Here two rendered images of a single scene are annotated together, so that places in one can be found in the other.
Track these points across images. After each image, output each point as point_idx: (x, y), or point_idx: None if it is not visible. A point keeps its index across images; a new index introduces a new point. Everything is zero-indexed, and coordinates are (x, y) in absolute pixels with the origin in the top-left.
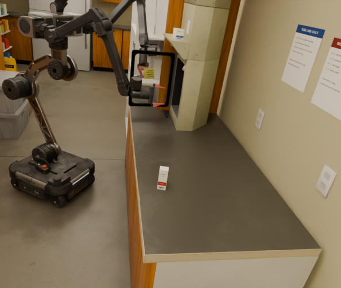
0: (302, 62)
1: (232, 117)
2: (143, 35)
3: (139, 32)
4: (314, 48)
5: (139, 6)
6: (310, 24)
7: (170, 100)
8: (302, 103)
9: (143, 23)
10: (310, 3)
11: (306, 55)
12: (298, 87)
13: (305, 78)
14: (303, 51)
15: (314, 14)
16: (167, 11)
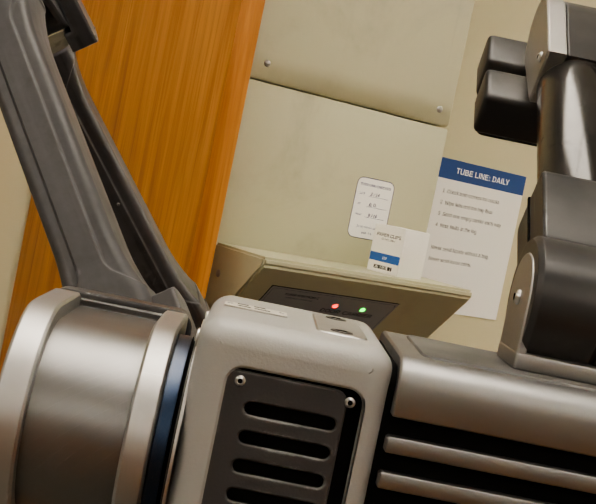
0: (479, 249)
1: None
2: (205, 303)
3: (187, 292)
4: (507, 216)
5: (88, 96)
6: (482, 162)
7: None
8: (497, 343)
9: (153, 220)
10: (469, 109)
11: (487, 232)
12: (477, 310)
13: (494, 285)
14: (475, 225)
15: (487, 139)
16: (229, 128)
